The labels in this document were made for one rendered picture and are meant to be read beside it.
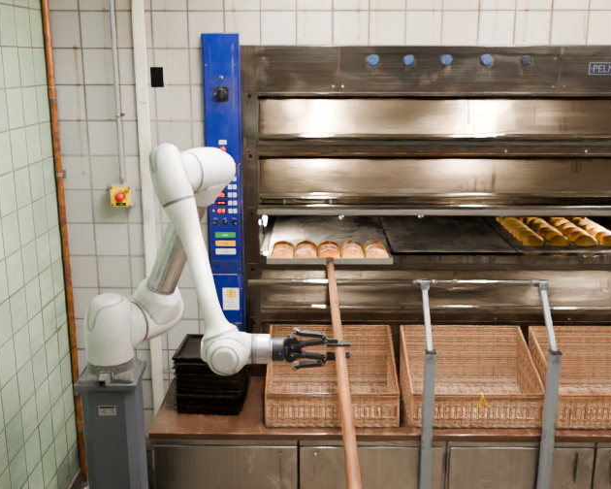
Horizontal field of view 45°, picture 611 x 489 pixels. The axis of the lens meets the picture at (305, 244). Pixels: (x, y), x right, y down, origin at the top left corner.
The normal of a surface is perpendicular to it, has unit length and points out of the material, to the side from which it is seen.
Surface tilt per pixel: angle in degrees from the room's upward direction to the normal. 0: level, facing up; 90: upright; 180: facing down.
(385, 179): 70
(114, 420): 90
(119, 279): 90
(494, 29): 90
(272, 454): 91
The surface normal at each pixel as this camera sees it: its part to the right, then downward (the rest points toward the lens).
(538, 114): -0.04, -0.11
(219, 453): -0.01, 0.25
